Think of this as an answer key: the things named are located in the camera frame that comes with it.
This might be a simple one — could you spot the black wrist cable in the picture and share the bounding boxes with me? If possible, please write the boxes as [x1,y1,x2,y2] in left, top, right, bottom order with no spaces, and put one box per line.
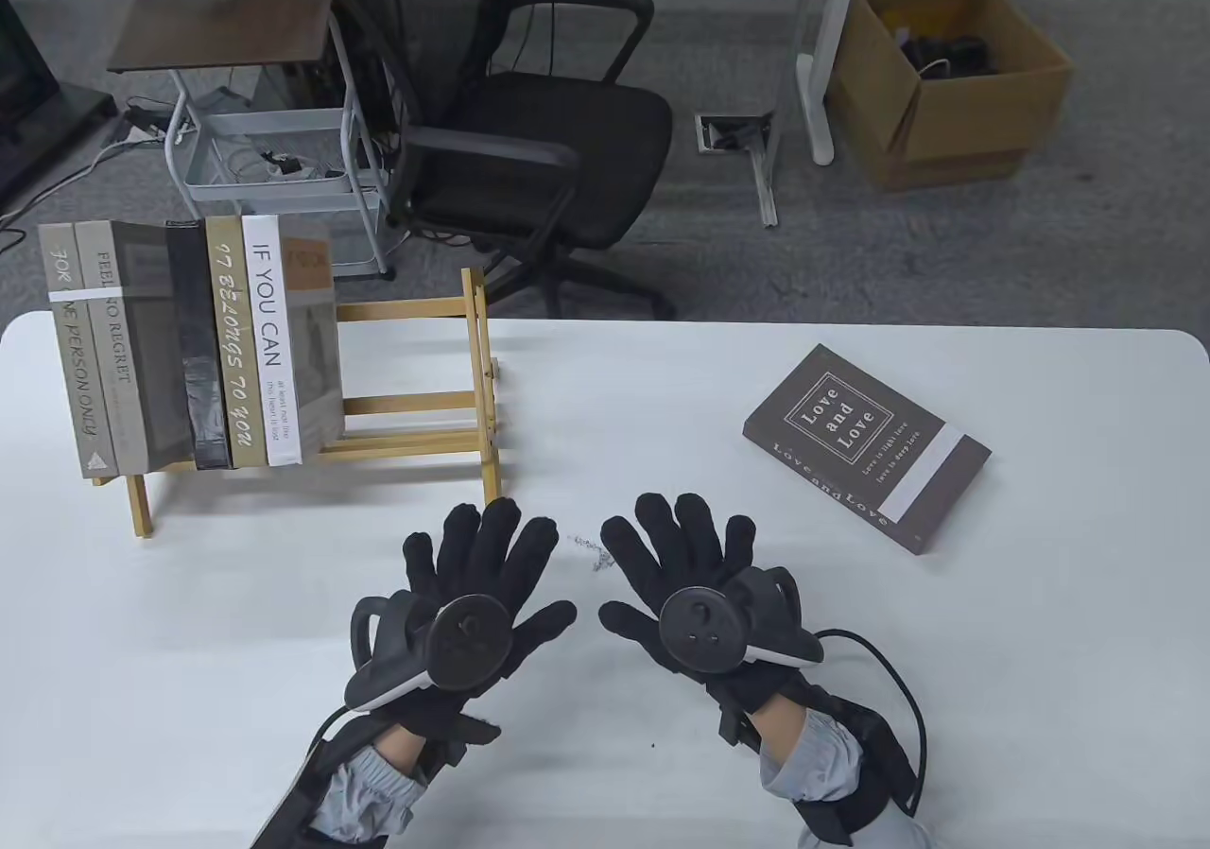
[304,705,360,755]
[818,630,929,814]

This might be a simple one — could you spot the metal floor socket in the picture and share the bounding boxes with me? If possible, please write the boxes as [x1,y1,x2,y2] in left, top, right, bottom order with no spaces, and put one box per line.
[697,112,776,155]

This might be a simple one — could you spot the cardboard box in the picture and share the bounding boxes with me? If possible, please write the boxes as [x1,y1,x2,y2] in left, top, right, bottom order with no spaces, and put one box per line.
[827,0,1076,193]

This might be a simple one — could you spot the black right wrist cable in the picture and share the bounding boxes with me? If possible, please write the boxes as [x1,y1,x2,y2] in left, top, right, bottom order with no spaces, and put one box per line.
[818,630,929,814]

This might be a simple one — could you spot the black right wrist module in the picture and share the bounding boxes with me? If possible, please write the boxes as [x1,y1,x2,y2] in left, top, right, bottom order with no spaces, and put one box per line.
[794,679,923,840]

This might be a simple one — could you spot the wooden book rack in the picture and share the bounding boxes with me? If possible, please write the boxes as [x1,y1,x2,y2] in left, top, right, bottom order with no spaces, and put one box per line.
[90,268,507,540]

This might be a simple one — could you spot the person's right forearm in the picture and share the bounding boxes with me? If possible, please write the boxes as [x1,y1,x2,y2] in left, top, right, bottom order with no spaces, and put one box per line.
[756,693,937,849]

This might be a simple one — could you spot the grey book with white band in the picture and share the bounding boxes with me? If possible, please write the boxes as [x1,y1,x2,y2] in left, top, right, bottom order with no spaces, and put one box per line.
[38,223,119,481]

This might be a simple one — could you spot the person's right hand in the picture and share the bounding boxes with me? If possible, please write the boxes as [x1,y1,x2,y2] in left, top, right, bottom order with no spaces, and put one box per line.
[598,493,806,748]

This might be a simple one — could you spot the person's left hand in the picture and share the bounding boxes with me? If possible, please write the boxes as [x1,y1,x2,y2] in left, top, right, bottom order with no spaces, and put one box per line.
[373,497,579,757]

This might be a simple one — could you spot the brown top side table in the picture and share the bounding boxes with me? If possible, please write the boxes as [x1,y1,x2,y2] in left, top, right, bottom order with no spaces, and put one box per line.
[106,0,396,281]

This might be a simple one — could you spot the thick brown book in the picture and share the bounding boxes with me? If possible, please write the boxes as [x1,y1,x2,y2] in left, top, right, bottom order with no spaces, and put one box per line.
[742,343,993,556]

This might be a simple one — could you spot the black cabinet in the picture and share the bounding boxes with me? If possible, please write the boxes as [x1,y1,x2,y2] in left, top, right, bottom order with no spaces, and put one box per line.
[0,0,119,212]

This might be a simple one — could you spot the black right hand controller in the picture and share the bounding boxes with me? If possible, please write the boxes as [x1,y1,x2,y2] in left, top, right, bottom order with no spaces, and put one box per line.
[659,565,821,675]

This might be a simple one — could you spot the black devices in box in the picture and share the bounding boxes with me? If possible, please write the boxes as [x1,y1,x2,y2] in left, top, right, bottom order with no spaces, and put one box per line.
[900,31,992,79]

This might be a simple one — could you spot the plain grey book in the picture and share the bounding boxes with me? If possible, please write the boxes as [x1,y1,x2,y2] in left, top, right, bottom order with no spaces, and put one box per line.
[74,219,195,474]

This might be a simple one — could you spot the black wrist module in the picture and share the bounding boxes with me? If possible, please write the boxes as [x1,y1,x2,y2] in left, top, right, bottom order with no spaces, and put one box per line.
[251,707,379,849]
[794,679,923,840]

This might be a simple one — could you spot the black left hand controller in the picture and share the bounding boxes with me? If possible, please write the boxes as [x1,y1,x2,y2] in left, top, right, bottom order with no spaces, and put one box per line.
[342,592,516,713]

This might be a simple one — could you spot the black book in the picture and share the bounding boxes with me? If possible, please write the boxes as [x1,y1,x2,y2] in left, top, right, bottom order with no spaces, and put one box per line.
[165,220,234,470]

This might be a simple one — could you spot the black left wrist module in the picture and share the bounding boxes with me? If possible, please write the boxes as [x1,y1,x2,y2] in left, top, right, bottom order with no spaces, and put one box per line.
[251,707,379,849]

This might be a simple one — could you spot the floor power strip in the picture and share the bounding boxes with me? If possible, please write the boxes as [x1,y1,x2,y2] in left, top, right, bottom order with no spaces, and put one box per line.
[121,104,199,146]

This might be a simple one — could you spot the black office chair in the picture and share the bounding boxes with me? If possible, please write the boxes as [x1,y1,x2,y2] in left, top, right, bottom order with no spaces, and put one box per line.
[298,0,677,321]

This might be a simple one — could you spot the person's left forearm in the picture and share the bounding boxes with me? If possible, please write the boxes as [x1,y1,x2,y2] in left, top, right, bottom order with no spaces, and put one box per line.
[307,724,431,845]

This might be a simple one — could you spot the pale wire basket cart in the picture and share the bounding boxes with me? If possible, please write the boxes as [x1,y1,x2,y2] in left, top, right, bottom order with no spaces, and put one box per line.
[168,107,389,221]

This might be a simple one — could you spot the tan book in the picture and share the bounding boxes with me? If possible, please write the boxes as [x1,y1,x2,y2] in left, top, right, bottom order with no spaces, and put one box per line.
[205,216,270,469]

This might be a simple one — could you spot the white desk leg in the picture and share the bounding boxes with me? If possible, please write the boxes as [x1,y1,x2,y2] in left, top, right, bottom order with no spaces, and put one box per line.
[794,0,866,166]

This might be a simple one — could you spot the grey desk leg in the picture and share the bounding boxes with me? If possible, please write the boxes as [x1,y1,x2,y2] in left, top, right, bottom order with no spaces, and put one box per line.
[752,0,816,228]

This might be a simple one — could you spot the black hand controller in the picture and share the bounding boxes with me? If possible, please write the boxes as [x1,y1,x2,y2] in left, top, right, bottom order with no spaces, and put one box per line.
[659,565,821,675]
[342,592,516,713]

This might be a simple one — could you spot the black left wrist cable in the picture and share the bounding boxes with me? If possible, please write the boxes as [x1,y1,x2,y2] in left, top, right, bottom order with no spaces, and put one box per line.
[304,705,360,755]

